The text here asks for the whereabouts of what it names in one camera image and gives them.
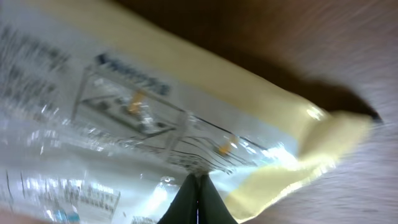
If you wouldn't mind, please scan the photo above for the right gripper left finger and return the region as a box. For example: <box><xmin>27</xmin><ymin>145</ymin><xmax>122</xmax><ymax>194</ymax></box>
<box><xmin>158</xmin><ymin>174</ymin><xmax>197</xmax><ymax>224</ymax></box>

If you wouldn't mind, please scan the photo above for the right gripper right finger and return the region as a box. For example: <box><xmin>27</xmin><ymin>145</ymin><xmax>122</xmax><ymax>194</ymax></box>
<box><xmin>198</xmin><ymin>175</ymin><xmax>238</xmax><ymax>224</ymax></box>

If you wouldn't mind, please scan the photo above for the cream chocolate chip bag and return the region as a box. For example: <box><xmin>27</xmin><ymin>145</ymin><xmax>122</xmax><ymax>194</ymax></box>
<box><xmin>1</xmin><ymin>1</ymin><xmax>373</xmax><ymax>223</ymax></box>

